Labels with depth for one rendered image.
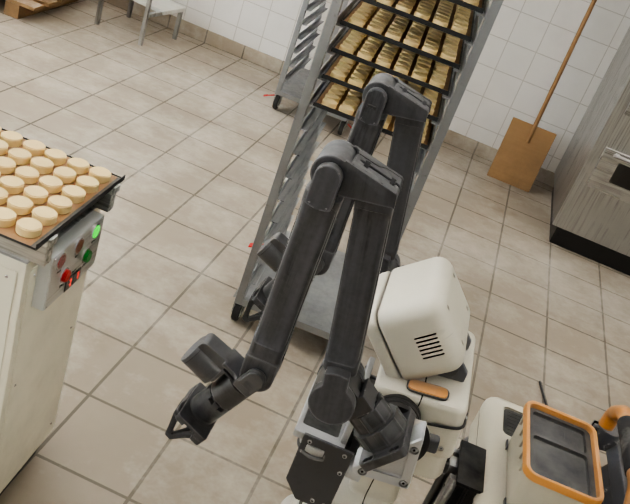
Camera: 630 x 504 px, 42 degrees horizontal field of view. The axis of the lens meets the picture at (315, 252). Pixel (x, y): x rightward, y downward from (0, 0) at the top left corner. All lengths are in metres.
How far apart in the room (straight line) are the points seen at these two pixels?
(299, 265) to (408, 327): 0.26
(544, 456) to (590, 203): 3.34
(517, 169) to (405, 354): 4.20
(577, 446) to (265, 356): 0.69
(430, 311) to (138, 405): 1.50
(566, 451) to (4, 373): 1.20
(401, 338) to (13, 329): 0.86
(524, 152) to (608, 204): 0.89
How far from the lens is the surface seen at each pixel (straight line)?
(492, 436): 1.78
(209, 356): 1.38
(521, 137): 5.53
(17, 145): 2.04
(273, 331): 1.30
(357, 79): 2.72
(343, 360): 1.30
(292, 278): 1.25
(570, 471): 1.65
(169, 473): 2.53
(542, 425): 1.72
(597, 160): 4.79
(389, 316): 1.41
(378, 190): 1.15
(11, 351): 1.89
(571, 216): 4.90
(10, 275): 1.78
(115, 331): 2.98
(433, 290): 1.42
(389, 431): 1.35
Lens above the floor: 1.83
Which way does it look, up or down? 29 degrees down
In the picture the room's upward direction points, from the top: 20 degrees clockwise
